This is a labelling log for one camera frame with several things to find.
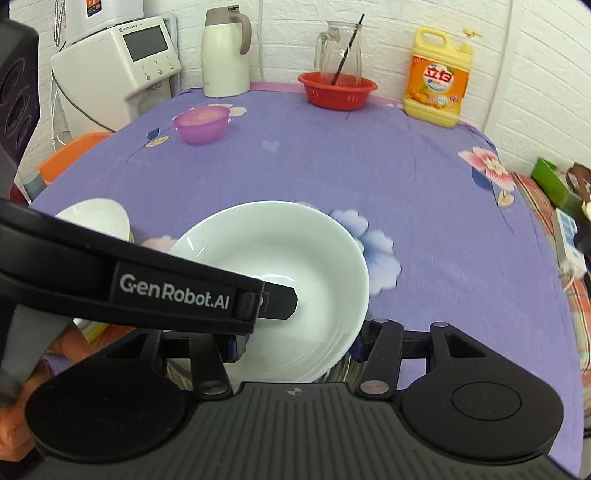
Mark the plain white plate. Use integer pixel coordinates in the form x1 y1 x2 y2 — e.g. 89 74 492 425
168 200 371 385

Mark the purple plastic bowl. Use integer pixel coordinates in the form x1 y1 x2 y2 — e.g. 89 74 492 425
172 106 231 145

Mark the brown bag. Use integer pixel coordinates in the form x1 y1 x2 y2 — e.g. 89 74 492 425
565 163 591 205

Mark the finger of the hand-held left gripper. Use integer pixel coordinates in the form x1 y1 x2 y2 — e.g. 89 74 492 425
257 284 299 322

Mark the orange plastic stool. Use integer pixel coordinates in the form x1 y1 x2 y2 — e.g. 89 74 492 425
36 132 113 186

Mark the purple floral tablecloth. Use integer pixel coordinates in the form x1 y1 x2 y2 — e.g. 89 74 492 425
27 80 586 464

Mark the white floral-rim deep plate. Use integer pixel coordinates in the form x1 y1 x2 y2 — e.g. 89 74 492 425
55 198 131 242

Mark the clear glass pitcher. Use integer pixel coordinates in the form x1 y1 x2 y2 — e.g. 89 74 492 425
313 20 363 87

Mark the white water dispenser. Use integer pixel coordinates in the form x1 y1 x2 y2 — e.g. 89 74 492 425
50 15 182 140

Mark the green box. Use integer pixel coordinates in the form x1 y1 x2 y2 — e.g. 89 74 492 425
530 156 583 209

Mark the black stirring stick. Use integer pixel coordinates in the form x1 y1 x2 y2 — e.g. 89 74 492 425
329 13 366 86

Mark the white wall cable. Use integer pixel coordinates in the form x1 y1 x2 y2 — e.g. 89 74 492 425
255 0 267 83

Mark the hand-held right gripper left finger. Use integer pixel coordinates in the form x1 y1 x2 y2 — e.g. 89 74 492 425
99 329 252 400

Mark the white thermos jug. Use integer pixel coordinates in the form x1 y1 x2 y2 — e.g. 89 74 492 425
200 5 253 99

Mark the white wall water purifier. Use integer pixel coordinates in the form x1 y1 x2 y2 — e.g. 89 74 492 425
54 0 145 46

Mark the white power strip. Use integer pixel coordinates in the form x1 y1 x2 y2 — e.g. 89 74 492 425
551 207 588 278

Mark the red plastic basket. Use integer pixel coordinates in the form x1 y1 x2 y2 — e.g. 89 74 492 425
297 72 378 112

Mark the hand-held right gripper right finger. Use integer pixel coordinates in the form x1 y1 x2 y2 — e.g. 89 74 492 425
353 318 491 398

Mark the person's left hand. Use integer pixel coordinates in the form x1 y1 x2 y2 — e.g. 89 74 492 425
0 325 95 463

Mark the yellow detergent bottle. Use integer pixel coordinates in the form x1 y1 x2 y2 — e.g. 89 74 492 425
403 26 475 128

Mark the grey-blue cylinder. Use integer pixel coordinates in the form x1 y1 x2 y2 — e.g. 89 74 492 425
23 170 48 201

